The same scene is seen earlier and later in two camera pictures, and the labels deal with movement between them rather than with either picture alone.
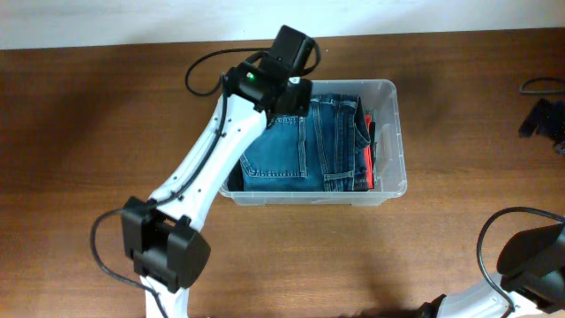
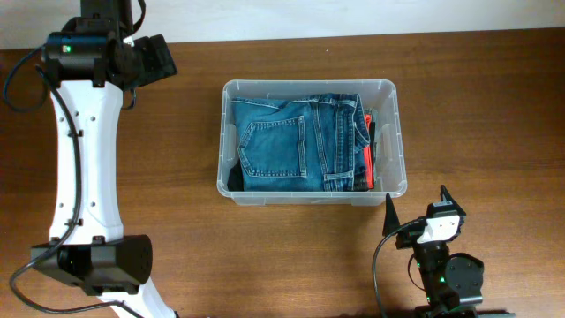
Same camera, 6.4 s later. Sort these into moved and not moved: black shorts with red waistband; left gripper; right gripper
Moved: right gripper; left gripper
Not moved: black shorts with red waistband
